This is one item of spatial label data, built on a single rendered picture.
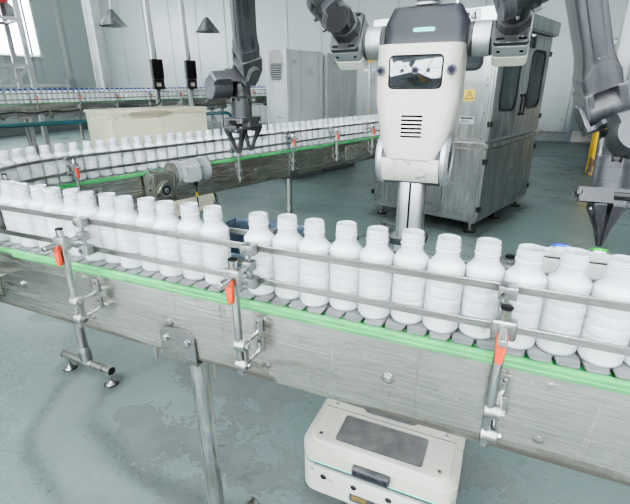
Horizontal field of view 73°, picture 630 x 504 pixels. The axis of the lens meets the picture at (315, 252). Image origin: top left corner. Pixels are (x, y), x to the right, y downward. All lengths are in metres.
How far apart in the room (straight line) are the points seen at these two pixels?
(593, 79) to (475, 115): 3.46
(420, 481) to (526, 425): 0.78
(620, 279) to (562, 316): 0.09
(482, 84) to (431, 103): 3.07
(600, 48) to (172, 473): 1.83
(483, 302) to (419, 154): 0.65
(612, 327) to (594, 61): 0.43
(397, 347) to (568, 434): 0.29
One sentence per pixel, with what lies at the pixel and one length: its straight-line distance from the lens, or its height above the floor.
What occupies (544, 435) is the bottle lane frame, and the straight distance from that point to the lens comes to 0.83.
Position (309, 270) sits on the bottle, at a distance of 0.78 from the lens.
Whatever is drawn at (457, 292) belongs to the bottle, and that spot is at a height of 1.08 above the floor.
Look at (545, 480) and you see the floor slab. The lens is 2.02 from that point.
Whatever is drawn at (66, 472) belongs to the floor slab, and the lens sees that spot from 2.11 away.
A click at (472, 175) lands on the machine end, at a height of 0.59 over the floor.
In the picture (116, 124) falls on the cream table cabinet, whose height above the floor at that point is 1.06.
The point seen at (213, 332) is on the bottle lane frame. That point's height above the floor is 0.91.
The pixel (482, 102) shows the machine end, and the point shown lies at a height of 1.24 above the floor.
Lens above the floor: 1.39
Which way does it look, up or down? 21 degrees down
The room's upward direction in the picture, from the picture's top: straight up
